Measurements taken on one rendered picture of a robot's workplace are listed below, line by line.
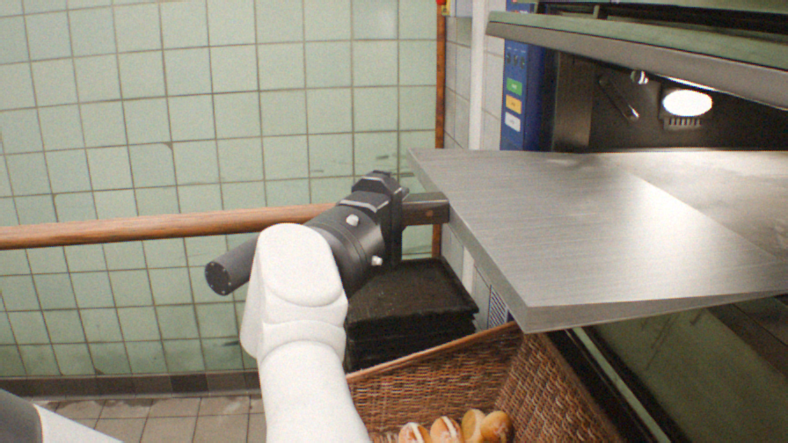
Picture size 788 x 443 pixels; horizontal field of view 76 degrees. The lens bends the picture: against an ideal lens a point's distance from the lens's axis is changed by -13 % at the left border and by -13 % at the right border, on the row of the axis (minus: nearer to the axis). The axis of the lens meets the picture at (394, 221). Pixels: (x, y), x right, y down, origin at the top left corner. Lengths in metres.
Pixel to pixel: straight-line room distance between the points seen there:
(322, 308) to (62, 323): 2.01
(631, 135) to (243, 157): 1.27
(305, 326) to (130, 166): 1.66
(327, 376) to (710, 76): 0.37
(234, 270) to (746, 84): 0.44
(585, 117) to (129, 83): 1.42
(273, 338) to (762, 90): 0.40
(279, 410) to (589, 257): 0.39
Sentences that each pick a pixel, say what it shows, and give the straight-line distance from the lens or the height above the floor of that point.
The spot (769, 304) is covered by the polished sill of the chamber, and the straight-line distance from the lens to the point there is 0.67.
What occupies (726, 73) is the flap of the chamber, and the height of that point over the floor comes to 1.41.
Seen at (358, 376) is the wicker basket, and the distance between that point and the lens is 1.16.
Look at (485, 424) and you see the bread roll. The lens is 1.15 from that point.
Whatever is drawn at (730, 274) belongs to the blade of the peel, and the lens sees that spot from 0.68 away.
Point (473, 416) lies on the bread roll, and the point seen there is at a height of 0.65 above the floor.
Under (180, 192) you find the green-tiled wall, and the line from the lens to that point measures 2.04.
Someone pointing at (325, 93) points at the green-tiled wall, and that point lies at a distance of 1.92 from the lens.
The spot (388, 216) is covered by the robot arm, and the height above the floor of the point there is 1.22.
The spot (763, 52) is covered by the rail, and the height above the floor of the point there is 1.43.
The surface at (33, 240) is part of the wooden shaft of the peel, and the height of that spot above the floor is 1.19.
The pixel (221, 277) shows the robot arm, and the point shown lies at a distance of 0.53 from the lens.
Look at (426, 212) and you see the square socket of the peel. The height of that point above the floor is 1.20.
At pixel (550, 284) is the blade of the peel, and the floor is 1.18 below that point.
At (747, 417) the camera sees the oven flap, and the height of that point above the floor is 1.03.
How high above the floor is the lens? 1.45
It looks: 21 degrees down
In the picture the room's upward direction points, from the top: straight up
